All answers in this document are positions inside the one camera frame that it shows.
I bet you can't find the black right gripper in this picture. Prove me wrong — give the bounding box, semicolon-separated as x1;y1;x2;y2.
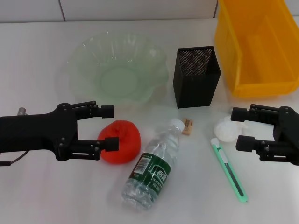
230;104;299;166

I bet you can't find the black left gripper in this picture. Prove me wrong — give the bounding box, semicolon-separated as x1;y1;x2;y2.
0;102;79;161

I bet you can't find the red-orange toy orange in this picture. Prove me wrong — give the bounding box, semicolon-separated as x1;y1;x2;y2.
97;119;142;165

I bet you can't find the white paper ball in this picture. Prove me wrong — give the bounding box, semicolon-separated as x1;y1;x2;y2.
214;116;249;143

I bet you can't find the green utility knife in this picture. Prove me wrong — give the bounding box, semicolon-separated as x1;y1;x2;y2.
210;137;249;203

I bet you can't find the clear green-label water bottle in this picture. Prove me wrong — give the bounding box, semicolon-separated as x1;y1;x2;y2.
121;118;185;210

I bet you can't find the green glass fruit plate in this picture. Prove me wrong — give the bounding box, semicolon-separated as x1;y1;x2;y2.
67;31;169;110

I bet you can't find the black mesh pen holder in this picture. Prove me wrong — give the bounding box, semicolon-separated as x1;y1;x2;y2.
172;46;221;109

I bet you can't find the small wooden clip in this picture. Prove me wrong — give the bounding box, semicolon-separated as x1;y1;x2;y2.
182;118;194;136

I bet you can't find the yellow plastic bin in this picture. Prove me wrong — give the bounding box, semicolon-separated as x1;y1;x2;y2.
214;0;299;98

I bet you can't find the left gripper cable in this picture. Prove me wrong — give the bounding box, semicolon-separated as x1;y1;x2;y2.
0;150;30;167

